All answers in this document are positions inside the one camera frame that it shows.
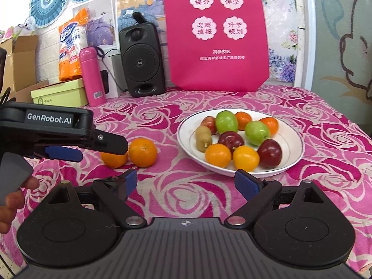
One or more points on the person's left hand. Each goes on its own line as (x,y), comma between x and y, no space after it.
(11,209)

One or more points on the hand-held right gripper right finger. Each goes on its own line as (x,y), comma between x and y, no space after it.
(247,183)

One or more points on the white box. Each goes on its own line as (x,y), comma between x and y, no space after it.
(116,75)

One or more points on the black speaker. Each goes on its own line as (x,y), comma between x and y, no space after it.
(142,61)

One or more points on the black microphone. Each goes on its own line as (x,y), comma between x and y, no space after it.
(138,17)

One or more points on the pink thermos bottle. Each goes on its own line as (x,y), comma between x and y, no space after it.
(91,75)

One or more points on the black power adapter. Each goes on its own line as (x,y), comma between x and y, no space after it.
(104,81)

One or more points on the light green cardboard box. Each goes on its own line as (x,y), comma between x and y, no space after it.
(55,91)

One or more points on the white plate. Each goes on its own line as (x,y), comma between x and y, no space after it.
(287,139)

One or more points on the red apple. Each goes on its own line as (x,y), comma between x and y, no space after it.
(231,141)
(269,153)

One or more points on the magenta fabric bag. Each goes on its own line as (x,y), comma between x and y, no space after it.
(215,69)

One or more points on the blue bedding poster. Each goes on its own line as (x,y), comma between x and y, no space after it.
(128,17)

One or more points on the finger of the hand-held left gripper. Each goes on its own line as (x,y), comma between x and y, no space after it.
(113,145)
(64,154)

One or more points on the small red plum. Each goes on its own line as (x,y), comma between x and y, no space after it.
(209,125)

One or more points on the brown kiwi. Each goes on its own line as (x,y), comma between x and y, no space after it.
(202,138)

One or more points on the purple bedding poster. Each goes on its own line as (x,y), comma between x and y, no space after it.
(98,29)

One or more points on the pink rose tablecloth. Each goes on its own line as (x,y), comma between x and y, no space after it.
(319,151)

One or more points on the brown cardboard box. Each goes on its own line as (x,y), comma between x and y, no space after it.
(23,64)

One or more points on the green apple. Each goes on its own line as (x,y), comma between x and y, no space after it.
(226,122)
(257,132)

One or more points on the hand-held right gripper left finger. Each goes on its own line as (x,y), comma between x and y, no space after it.
(131,180)

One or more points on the orange packet of paper cups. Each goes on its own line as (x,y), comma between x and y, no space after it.
(71,49)

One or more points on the floral wall poster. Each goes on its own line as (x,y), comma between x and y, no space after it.
(283,55)

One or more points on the small orange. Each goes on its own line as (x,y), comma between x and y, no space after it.
(243,120)
(271,125)

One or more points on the large orange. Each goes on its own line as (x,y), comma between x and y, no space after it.
(114,160)
(143,152)

